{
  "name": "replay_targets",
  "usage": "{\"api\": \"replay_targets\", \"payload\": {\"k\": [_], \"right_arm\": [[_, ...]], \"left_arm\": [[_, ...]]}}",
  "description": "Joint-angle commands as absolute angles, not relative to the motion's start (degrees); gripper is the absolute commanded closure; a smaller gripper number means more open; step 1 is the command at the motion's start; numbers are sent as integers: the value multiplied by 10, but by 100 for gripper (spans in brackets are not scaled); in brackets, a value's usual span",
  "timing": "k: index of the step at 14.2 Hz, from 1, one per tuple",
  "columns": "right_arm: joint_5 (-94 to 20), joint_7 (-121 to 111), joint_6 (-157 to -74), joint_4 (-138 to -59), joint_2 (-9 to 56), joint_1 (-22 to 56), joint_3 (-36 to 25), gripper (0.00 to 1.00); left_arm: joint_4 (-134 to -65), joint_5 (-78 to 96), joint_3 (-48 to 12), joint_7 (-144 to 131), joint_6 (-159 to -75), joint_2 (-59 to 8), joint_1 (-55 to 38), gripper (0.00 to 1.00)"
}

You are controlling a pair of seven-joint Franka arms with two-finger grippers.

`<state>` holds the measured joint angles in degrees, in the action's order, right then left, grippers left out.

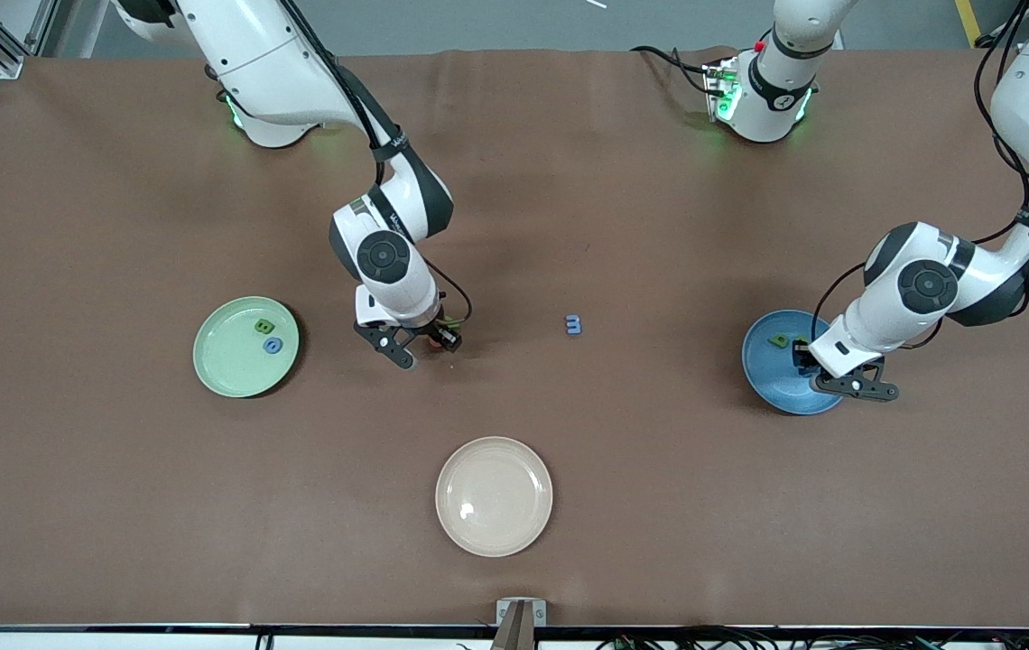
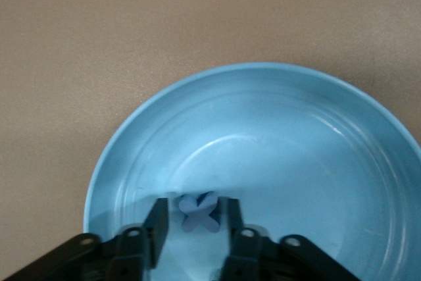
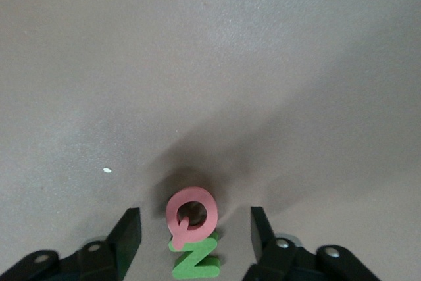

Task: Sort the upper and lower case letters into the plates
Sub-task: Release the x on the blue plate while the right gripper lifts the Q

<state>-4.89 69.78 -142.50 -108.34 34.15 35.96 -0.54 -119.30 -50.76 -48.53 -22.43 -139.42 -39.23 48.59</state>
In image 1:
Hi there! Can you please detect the blue plate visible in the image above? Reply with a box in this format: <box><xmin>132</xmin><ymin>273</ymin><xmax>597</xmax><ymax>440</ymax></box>
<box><xmin>741</xmin><ymin>310</ymin><xmax>854</xmax><ymax>416</ymax></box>

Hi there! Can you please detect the green plate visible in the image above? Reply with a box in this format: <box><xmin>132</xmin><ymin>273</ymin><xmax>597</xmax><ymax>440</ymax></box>
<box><xmin>192</xmin><ymin>296</ymin><xmax>301</xmax><ymax>399</ymax></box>

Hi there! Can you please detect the beige plate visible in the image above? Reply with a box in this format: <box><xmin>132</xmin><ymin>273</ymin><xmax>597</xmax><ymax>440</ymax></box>
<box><xmin>435</xmin><ymin>436</ymin><xmax>554</xmax><ymax>558</ymax></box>

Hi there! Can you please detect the brown table mat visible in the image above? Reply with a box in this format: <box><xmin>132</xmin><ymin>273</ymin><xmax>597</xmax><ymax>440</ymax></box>
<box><xmin>0</xmin><ymin>47</ymin><xmax>1029</xmax><ymax>629</ymax></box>

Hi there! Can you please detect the black stand leg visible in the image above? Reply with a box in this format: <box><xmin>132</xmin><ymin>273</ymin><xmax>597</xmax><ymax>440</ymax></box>
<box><xmin>974</xmin><ymin>0</ymin><xmax>1029</xmax><ymax>49</ymax></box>

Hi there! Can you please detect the yellow floor tape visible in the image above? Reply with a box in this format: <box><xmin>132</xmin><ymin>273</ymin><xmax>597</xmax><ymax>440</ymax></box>
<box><xmin>955</xmin><ymin>0</ymin><xmax>983</xmax><ymax>48</ymax></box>

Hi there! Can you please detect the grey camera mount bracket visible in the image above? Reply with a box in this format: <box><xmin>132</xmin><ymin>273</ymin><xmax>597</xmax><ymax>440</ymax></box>
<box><xmin>492</xmin><ymin>599</ymin><xmax>548</xmax><ymax>650</ymax></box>

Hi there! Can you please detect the black cable bundle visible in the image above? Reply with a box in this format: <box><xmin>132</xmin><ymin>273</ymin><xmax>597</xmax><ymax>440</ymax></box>
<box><xmin>596</xmin><ymin>619</ymin><xmax>1029</xmax><ymax>650</ymax></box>

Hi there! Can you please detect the black arm base cable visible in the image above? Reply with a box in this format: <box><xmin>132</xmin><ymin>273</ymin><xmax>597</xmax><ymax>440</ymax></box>
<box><xmin>630</xmin><ymin>45</ymin><xmax>714</xmax><ymax>96</ymax></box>

